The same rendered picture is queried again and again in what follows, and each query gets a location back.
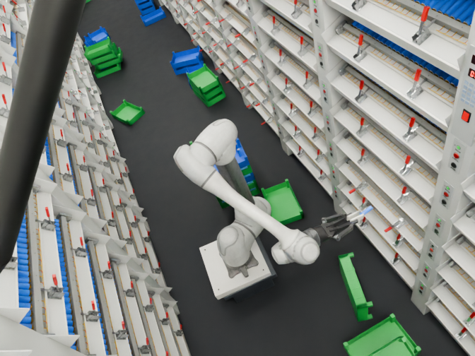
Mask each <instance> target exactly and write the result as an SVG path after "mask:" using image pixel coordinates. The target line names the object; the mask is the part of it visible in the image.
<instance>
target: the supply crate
mask: <svg viewBox="0 0 475 356"><path fill-rule="evenodd" d="M236 143H237V145H238V148H239V149H240V152H241V154H242V156H241V157H240V156H239V154H238V152H237V149H236V154H235V158H236V160H237V163H238V164H239V166H240V169H241V168H243V167H246V166H248V165H250V163H249V160H248V158H247V156H246V154H245V152H244V150H243V148H242V145H241V143H240V140H239V138H237V139H236Z"/></svg>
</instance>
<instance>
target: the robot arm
mask: <svg viewBox="0 0 475 356"><path fill-rule="evenodd" d="M237 137H238V130H237V127H236V126H235V125H234V123H232V122H231V121H230V120H228V119H219V120H217V121H215V122H213V123H211V124H210V125H208V126H207V127H206V128H205V129H204V130H203V131H202V132H201V133H200V134H199V136H198V137H197V139H196V140H195V142H193V144H191V146H188V145H183V146H180V147H179V148H178V149H177V151H176V153H175V154H174V156H173V158H174V160H175V163H176V165H177V166H178V167H179V169H180V170H181V171H182V173H183V174H184V175H185V176H186V177H188V178H189V179H190V180H191V181H192V182H194V183H195V184H197V185H198V186H200V187H201V188H202V189H205V190H207V191H208V192H210V193H212V194H213V195H215V196H217V197H219V198H220V199H222V200H223V201H225V202H226V203H228V204H229V205H231V206H232V207H233V208H234V209H235V220H234V222H233V223H232V224H231V225H229V226H227V227H224V228H223V229H222V230H221V231H220V232H219V234H218V237H217V247H218V251H219V255H220V257H221V258H222V259H223V262H224V264H225V267H226V268H227V270H228V276H229V278H234V277H235V276H236V275H237V274H239V273H242V274H243V275H244V276H245V277H246V278H247V277H248V276H249V274H248V272H247V269H249V268H251V267H255V266H258V265H259V262H258V260H256V258H255V257H254V255H253V253H252V251H251V247H252V245H253V243H254V240H255V239H256V238H257V237H258V235H259V234H260V233H261V231H262V230H263V229H264V228H265V229H266V230H268V231H269V232H270V233H272V235H274V236H275V237H276V238H277V239H278V240H279V242H277V243H276V244H275V245H274V246H273V247H272V248H271V253H272V256H273V258H274V260H275V261H276V262H277V264H287V263H290V262H291V263H293V262H296V263H299V264H302V265H308V264H311V263H314V262H315V260H316V259H317V257H318V256H319V246H320V244H321V243H323V242H325V241H327V240H329V239H333V238H334V239H336V240H337V241H338V242H339V240H340V239H341V238H342V237H343V236H345V235H347V234H348V233H349V232H350V231H352V230H353V225H355V224H356V223H358V221H359V220H362V219H363V218H364V214H361V215H360V210H358V211H356V212H355V213H349V214H343V213H339V214H336V215H333V216H330V217H327V218H322V224H321V225H318V226H317V227H314V228H313V229H312V228H309V229H307V230H305V231H302V232H301V231H300V230H298V229H296V230H291V229H289V228H287V227H286V226H284V225H282V224H281V223H280V222H279V221H277V220H275V219H274V218H272V217H271V205H270V203H269V202H268V201H267V200H266V199H264V198H262V197H259V196H257V197H255V196H252V194H251V191H250V189H249V187H248V185H247V182H246V181H245V178H244V176H243V174H242V171H241V169H240V166H239V164H238V162H237V160H236V158H235V154H236V139H237ZM214 165H216V167H217V169H218V171H217V170H216V169H215V168H214V167H213V166H214ZM219 172H220V173H219ZM346 219H347V221H348V220H350V222H347V223H345V224H343V225H340V226H338V227H337V225H338V224H340V223H342V222H343V221H345V220H346ZM334 220H335V221H334ZM332 221H333V222H332ZM329 222H331V223H329ZM335 226H336V227H335ZM342 230H344V231H342ZM339 231H342V232H340V233H339V234H338V235H336V236H335V234H336V233H338V232H339Z"/></svg>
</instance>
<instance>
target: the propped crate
mask: <svg viewBox="0 0 475 356"><path fill-rule="evenodd" d="M368 356H416V354H415V353H414V351H413V350H412V349H411V347H410V345H409V344H408V343H407V339H406V338H405V337H404V336H399V337H398V338H395V339H394V340H392V341H391V342H389V343H388V344H386V345H384V346H382V347H381V348H380V349H378V350H376V351H374V352H373V353H371V354H370V355H368Z"/></svg>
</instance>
